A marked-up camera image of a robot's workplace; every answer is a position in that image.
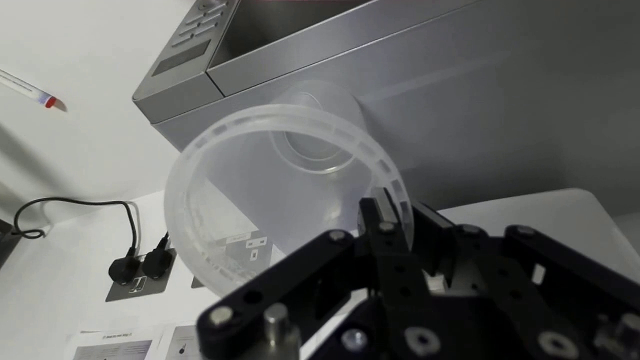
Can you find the pen with red end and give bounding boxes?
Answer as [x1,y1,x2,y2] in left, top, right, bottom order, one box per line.
[0,66,70,114]

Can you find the steel double wall socket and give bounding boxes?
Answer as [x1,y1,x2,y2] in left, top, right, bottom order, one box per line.
[104,246,180,304]
[189,228,271,289]

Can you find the thin black appliance cable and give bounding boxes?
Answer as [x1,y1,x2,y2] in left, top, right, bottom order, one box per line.
[10,196,142,259]

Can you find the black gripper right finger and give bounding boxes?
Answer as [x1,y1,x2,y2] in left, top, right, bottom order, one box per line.
[405,200,640,360]

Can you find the silver microwave oven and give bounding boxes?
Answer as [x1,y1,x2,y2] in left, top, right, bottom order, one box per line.
[130,0,640,217]

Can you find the black power plug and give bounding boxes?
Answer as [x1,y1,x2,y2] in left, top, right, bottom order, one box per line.
[139,230,178,281]
[106,246,143,286]

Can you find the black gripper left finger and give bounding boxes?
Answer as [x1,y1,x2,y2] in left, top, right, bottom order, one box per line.
[197,185,444,360]

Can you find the colourless plastic cup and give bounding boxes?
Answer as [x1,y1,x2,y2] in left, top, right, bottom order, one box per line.
[161,78,416,299]

